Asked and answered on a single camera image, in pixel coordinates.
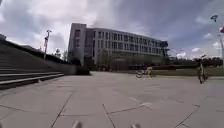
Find grey multi-storey building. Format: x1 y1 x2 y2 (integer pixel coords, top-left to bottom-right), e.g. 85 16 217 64
67 22 170 69

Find row of trees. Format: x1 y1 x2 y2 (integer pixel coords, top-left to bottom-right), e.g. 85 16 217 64
53 48 224 72

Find dark bush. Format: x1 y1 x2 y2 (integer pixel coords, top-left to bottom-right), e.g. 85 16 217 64
76 66 91 76

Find grey paved plaza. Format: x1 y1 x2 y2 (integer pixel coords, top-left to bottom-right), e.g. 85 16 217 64
0 71 224 128

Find yellow bicycle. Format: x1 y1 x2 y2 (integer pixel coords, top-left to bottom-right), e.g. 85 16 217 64
135 65 154 80

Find robot's own part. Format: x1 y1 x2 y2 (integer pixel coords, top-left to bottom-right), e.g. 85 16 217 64
72 120 83 128
130 122 142 128

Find lamp pole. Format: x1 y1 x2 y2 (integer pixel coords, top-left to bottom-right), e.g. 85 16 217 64
43 29 53 61

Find grass strip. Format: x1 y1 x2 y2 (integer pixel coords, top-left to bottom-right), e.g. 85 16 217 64
117 67 224 77

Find wide stone steps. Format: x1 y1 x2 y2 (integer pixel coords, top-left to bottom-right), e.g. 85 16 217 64
0 39 78 91

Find street lamp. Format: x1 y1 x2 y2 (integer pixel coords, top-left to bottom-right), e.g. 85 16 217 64
209 14 224 60

